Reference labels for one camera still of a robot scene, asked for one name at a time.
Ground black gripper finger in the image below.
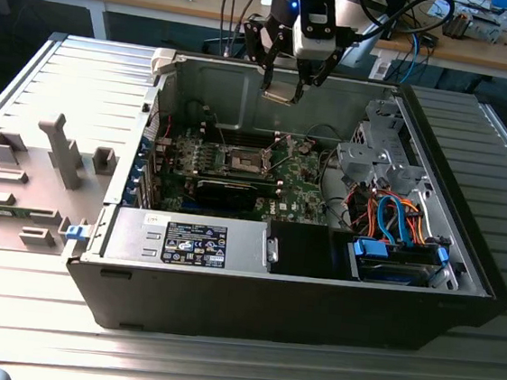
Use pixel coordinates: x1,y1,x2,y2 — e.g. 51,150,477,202
291,42,346,110
238,14,285,94

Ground silver CPU green edge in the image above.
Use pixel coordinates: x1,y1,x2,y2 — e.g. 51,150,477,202
261,81,300,109

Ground metal socket cover frame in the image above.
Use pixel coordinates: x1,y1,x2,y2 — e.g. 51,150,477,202
267,133,298,180

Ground thin metal locking lever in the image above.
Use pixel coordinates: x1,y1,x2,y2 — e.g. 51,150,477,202
262,131,285,157
209,111,235,151

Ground black RAM slot white clips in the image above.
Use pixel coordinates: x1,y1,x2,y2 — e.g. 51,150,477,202
199,122,282,142
198,130,282,152
168,162,283,190

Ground CPU socket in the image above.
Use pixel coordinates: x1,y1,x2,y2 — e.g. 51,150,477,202
221,144,277,180

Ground small white box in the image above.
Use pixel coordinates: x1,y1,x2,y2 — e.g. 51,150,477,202
368,56,393,82

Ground green motherboard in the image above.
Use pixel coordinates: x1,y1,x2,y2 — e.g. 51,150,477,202
155,121,337,229

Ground silver metal drive cage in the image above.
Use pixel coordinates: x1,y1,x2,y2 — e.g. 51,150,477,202
333,94,437,191

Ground black upright box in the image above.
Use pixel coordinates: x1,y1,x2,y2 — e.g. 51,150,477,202
378,0,410,43

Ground black graphics card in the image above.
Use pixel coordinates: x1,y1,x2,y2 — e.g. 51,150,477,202
192,175,261,215

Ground black finned heat sink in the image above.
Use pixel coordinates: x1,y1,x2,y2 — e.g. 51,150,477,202
441,4,476,42

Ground hard disk in blue carrier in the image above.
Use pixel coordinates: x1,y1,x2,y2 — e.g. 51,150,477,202
346,235,452,292

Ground silver metal drive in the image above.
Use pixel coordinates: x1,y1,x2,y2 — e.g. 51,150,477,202
471,8,504,44

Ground silver power supply unit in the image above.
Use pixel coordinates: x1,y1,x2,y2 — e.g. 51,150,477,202
99,204,278,277

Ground black PC case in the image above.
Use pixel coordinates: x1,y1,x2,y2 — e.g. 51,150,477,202
60,39,507,372

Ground blue plastic case latch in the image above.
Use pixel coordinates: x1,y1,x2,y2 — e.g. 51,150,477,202
64,222,92,244

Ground grey parts rack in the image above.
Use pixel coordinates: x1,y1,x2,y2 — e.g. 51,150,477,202
0,107,124,263

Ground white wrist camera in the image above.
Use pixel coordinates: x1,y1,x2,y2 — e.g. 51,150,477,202
290,11,342,62

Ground beige case release handle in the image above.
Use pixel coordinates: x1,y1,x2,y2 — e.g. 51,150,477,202
150,46,180,79

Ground thin red wire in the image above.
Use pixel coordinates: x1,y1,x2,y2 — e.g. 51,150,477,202
147,113,175,143

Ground thick black camera cable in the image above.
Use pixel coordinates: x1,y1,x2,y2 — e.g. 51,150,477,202
346,0,458,53

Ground blue network cable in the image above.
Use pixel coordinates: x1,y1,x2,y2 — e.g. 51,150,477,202
402,27,430,87

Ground blue flat data wire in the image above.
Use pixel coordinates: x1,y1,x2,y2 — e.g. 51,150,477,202
373,193,401,245
385,196,419,249

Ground orange power wire bundle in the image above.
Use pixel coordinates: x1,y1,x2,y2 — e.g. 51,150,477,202
361,190,438,247

